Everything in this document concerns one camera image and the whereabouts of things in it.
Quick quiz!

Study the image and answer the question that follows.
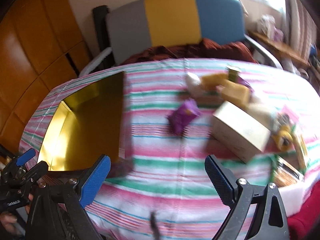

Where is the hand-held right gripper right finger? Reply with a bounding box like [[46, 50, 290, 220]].
[[204, 154, 290, 240]]

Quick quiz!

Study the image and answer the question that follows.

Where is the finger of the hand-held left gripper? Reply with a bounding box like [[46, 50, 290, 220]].
[[22, 161, 48, 183], [11, 148, 36, 168]]

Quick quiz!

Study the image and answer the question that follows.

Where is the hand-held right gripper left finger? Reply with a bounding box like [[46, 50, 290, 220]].
[[26, 154, 111, 240]]

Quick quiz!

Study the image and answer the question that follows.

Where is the large cream carton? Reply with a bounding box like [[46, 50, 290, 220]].
[[211, 101, 272, 163]]

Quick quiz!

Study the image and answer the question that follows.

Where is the gold cardboard box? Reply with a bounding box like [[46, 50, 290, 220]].
[[37, 71, 125, 172]]

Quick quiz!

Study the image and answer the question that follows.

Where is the green cracker packet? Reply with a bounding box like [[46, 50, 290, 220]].
[[292, 130, 309, 170], [271, 155, 304, 188]]

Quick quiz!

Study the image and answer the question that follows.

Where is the purple plastic packet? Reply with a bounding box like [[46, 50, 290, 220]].
[[167, 99, 202, 135]]

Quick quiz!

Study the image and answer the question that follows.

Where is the yellow tape roll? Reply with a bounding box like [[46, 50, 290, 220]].
[[271, 126, 294, 150]]

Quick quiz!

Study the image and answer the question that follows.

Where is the white towel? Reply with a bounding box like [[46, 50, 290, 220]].
[[246, 102, 278, 128]]

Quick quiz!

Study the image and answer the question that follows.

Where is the grey striped sock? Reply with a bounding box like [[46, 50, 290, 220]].
[[276, 114, 292, 128]]

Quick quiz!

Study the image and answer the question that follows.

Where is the yellow sponge block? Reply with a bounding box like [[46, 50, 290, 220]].
[[220, 80, 252, 105], [201, 73, 229, 90]]

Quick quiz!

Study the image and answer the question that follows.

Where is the pink packet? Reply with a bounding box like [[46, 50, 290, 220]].
[[281, 106, 299, 124]]

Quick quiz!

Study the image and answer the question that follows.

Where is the white plastic bag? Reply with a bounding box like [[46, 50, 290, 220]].
[[185, 72, 204, 97]]

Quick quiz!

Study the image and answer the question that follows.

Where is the person's left hand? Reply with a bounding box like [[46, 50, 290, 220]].
[[0, 195, 33, 233]]

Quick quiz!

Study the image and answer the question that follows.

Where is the striped tablecloth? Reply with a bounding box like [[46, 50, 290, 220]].
[[19, 58, 320, 240]]

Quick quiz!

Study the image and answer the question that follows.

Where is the red garment with white trim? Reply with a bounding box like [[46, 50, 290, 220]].
[[277, 180, 320, 240]]

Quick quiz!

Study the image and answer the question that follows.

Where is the wooden wardrobe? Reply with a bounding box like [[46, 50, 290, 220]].
[[0, 0, 92, 153]]

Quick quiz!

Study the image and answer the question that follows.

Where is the dark red cloth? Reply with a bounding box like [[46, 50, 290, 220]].
[[120, 38, 258, 64]]

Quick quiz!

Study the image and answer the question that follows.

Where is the wooden shelf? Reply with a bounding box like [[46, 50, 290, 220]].
[[250, 30, 310, 67]]

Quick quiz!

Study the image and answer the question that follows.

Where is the white purple carton box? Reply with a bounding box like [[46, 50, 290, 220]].
[[274, 26, 284, 42]]

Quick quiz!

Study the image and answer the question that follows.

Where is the grey yellow blue chair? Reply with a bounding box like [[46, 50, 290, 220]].
[[79, 0, 283, 77]]

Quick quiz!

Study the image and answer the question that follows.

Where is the striped curtain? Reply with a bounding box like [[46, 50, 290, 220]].
[[282, 0, 315, 63]]

